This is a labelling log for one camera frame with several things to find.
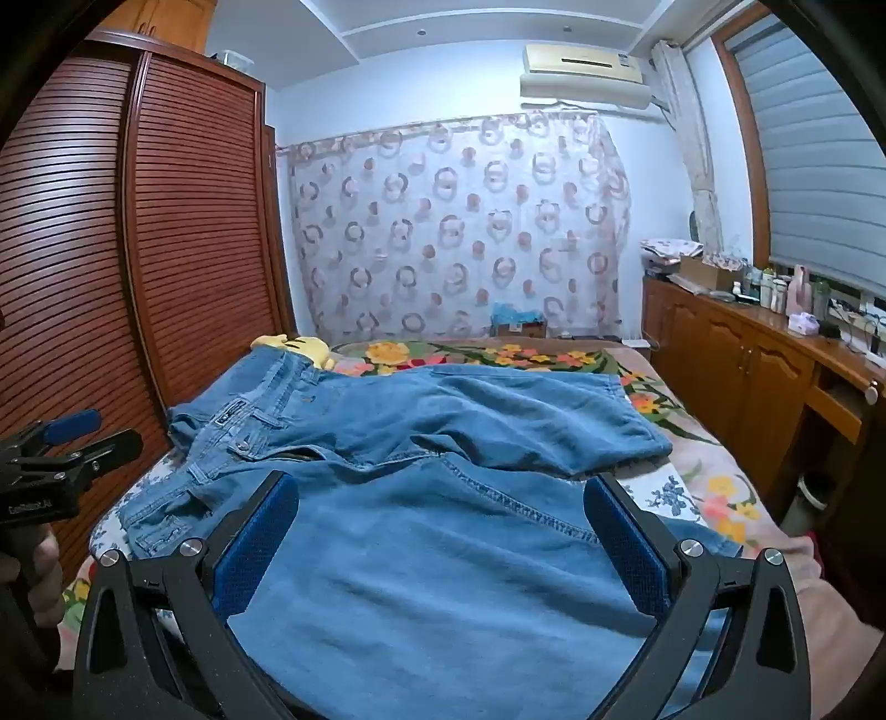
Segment folded floral cloth stack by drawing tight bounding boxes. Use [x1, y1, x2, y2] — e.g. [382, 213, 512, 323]
[638, 237, 703, 268]

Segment circle-patterned sheer curtain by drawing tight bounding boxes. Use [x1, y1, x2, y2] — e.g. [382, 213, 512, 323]
[277, 111, 632, 340]

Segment person's left hand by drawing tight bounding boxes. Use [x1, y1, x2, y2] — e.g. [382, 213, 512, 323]
[28, 529, 68, 628]

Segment grey window blind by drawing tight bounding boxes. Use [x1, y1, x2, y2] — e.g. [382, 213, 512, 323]
[723, 14, 886, 292]

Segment pale patterned side curtain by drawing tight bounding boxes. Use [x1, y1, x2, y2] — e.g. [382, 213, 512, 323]
[651, 40, 724, 254]

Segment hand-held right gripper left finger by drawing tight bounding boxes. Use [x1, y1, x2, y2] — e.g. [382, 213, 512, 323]
[73, 471, 326, 720]

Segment wooden louvred wardrobe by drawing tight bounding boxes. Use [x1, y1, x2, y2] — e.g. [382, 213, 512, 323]
[0, 0, 298, 575]

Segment wooden sideboard cabinet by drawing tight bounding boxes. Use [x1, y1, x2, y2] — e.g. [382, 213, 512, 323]
[642, 273, 886, 527]

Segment blue plastic bag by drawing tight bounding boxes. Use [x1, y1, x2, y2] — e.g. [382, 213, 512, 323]
[490, 302, 548, 326]

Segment open cardboard box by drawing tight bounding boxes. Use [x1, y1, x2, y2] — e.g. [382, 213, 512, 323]
[668, 255, 745, 292]

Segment white power strip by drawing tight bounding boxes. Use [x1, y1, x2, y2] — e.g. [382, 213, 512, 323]
[831, 301, 885, 347]

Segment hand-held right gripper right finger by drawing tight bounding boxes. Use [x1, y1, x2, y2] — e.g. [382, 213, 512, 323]
[585, 474, 812, 720]

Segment pink blanket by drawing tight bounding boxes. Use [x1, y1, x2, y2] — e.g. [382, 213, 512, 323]
[740, 532, 865, 720]

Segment blue denim pants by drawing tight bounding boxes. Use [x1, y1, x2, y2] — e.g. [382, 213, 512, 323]
[121, 344, 745, 720]

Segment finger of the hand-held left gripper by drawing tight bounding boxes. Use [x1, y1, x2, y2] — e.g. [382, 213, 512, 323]
[65, 429, 144, 486]
[14, 408, 104, 454]

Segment yellow plush toy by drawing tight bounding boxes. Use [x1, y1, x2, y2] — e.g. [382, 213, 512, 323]
[250, 334, 338, 370]

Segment white air conditioner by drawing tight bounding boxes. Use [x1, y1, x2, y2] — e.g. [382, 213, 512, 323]
[519, 43, 655, 108]

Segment white waste bin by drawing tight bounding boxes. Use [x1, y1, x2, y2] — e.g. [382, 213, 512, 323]
[799, 472, 842, 523]

